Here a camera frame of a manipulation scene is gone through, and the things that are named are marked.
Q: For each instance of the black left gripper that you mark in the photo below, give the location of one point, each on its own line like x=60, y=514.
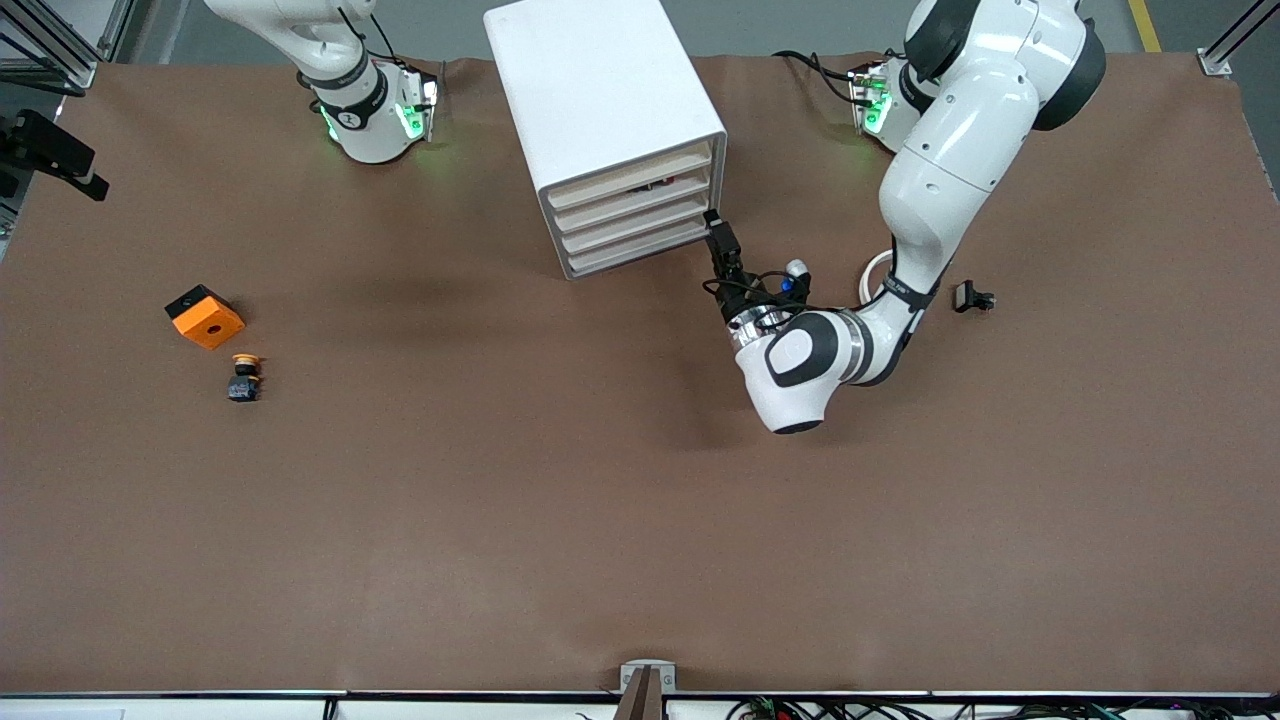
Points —
x=739, y=296

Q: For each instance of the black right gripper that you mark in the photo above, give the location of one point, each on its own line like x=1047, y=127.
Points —
x=51, y=144

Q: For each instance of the white plastic drawer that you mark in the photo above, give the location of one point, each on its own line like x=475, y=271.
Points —
x=620, y=246
x=620, y=223
x=620, y=178
x=620, y=201

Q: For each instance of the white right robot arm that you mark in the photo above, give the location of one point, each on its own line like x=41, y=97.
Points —
x=365, y=125

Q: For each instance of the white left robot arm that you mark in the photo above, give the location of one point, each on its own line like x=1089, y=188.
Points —
x=950, y=170

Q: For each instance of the white drawer cabinet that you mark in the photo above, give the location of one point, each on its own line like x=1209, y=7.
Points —
x=590, y=90

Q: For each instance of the white curved plastic piece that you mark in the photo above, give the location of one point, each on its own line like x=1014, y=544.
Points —
x=878, y=268

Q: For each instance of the orange box with hole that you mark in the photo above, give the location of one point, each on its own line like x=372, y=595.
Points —
x=210, y=325

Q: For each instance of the small black clip component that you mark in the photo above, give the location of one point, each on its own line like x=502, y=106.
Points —
x=966, y=296

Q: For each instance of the brown table mat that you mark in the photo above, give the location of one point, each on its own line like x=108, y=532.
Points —
x=640, y=500

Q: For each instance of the aluminium frame rails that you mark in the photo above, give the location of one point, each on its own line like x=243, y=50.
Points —
x=50, y=75

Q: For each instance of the yellow push button switch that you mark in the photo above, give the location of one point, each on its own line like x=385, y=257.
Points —
x=244, y=385

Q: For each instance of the grey metal bracket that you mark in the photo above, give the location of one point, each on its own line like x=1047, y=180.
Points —
x=627, y=672

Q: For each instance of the brown post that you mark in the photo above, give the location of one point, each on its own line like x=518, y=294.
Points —
x=640, y=700

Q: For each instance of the aluminium profile post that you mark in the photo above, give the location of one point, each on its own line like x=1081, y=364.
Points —
x=1215, y=62

